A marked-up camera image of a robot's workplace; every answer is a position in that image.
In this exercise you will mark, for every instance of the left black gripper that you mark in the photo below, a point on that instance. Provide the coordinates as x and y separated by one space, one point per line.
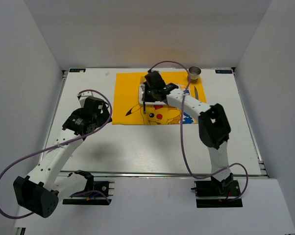
104 116

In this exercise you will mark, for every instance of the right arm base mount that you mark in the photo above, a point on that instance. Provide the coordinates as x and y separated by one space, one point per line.
209 196

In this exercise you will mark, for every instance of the right blue corner label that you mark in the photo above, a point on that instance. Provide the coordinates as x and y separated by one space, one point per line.
223 71

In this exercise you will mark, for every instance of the fork with teal handle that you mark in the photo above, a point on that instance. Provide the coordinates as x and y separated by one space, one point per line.
144 107

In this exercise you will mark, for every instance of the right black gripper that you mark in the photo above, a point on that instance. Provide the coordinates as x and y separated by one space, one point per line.
146 97

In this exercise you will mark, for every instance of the blue corner label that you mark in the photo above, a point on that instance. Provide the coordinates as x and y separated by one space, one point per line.
223 71
79 70

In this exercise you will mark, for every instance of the yellow printed cloth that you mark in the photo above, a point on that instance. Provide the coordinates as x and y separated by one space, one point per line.
128 111

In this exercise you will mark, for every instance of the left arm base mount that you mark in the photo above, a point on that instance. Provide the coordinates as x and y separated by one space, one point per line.
95 193

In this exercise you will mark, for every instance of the cup with wooden base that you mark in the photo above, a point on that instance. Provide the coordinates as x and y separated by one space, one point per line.
194 73

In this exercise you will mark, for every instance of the left blue corner label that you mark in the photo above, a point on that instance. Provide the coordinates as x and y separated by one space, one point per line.
79 70

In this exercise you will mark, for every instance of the knife with teal handle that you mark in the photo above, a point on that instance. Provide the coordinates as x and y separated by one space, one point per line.
196 93

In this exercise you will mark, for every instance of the white rectangular plate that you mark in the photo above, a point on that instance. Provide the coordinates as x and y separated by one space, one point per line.
140 95

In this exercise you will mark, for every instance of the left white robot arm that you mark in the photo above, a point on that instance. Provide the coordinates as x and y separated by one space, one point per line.
40 191

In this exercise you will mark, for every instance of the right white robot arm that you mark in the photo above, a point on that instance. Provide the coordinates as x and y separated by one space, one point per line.
213 125

